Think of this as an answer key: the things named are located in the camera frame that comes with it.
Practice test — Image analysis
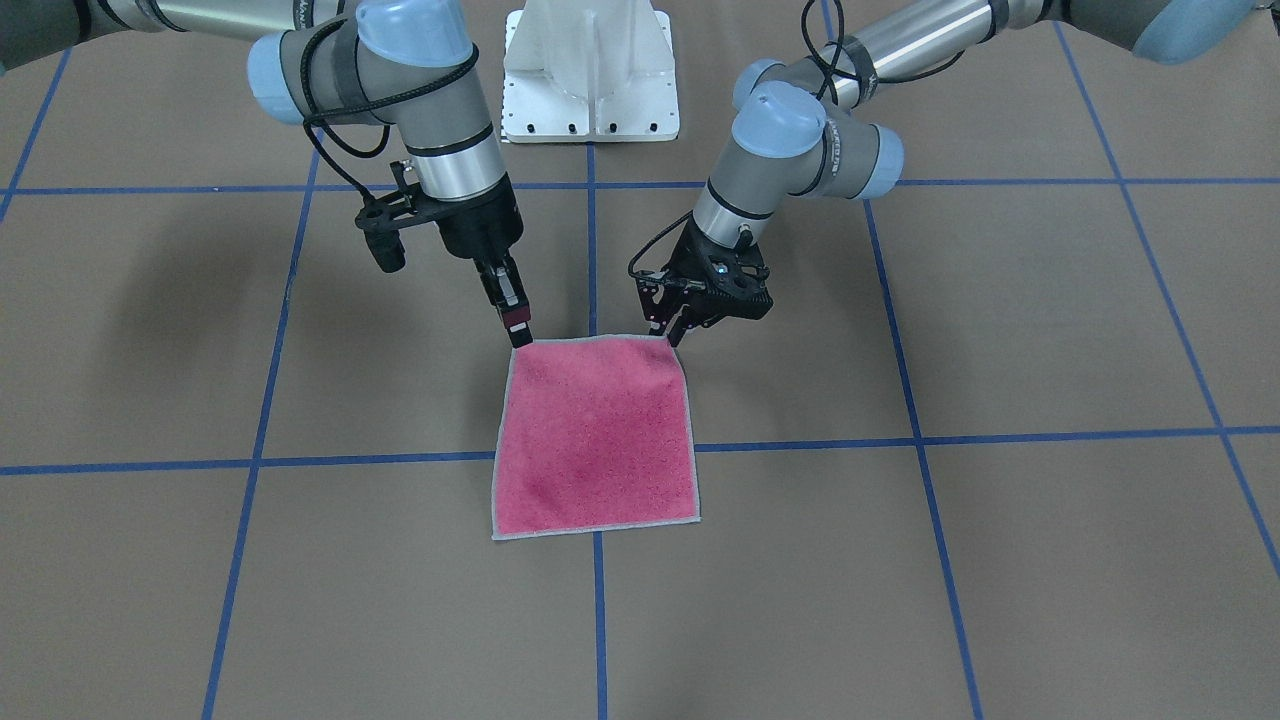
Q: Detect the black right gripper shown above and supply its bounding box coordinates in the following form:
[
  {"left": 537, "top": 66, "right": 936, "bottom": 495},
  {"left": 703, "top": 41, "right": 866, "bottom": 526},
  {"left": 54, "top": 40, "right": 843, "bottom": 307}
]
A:
[{"left": 433, "top": 176, "right": 532, "bottom": 347}]

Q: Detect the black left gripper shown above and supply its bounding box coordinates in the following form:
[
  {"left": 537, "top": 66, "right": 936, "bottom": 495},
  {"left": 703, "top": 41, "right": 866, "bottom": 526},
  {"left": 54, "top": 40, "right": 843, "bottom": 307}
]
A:
[{"left": 636, "top": 217, "right": 773, "bottom": 348}]

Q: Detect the pink and grey towel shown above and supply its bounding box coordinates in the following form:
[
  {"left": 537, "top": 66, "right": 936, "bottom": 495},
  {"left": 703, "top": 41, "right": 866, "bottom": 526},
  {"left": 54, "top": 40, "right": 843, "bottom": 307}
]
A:
[{"left": 490, "top": 334, "right": 701, "bottom": 541}]

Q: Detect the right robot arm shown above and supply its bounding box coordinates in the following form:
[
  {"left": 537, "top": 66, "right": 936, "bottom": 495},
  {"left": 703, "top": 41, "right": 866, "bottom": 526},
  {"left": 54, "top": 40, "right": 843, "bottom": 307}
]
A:
[{"left": 3, "top": 1, "right": 532, "bottom": 347}]

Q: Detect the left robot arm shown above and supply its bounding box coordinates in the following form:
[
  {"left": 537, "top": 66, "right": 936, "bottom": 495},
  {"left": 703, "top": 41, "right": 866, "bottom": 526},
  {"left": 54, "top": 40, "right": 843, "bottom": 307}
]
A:
[{"left": 627, "top": 1, "right": 1260, "bottom": 346}]

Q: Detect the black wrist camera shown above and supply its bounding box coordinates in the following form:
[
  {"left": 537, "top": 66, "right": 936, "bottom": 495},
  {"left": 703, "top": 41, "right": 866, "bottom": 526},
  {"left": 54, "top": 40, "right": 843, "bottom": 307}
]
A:
[{"left": 355, "top": 160, "right": 442, "bottom": 273}]

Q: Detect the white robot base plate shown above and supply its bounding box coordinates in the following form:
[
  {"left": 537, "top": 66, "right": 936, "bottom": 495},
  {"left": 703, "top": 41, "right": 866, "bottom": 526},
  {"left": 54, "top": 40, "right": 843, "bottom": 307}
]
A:
[{"left": 500, "top": 1, "right": 681, "bottom": 143}]

